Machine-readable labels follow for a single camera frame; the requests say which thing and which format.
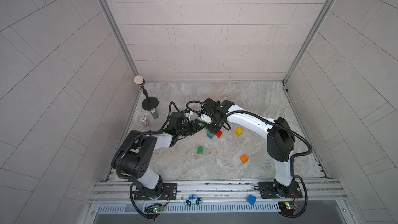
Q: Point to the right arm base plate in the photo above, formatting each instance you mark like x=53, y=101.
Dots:
x=266, y=189

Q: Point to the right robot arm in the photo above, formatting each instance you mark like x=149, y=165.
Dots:
x=283, y=144

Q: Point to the green can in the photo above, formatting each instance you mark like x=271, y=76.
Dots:
x=154, y=113

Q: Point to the left circuit board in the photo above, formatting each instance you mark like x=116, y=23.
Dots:
x=154, y=209

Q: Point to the black microphone stand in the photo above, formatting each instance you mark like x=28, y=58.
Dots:
x=150, y=102

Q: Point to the blue car toy sticker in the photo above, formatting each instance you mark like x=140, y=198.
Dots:
x=192, y=200

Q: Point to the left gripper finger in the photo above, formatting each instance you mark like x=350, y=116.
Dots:
x=198, y=129
x=199, y=123

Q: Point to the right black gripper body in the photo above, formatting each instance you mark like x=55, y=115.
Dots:
x=215, y=124

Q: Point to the right circuit board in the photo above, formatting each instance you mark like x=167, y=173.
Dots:
x=288, y=208

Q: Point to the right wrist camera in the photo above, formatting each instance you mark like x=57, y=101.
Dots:
x=206, y=118

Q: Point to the long red lego brick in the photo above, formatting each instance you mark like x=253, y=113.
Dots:
x=219, y=134

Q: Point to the pink white small cup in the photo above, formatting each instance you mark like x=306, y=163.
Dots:
x=144, y=121

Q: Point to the blue cube on rail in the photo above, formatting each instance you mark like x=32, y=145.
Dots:
x=251, y=199

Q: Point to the yellow square lego brick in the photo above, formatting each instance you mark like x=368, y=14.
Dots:
x=239, y=131

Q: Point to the circuit board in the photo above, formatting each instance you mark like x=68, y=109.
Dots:
x=288, y=208
x=154, y=209

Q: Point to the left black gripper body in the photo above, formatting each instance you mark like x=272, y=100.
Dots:
x=184, y=129

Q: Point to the aluminium front rail frame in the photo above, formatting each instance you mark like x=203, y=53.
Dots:
x=218, y=196

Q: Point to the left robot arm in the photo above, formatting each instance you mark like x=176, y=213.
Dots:
x=132, y=159

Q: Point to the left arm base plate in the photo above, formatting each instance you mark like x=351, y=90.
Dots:
x=162, y=191

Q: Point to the orange square lego brick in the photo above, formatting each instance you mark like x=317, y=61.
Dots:
x=244, y=159

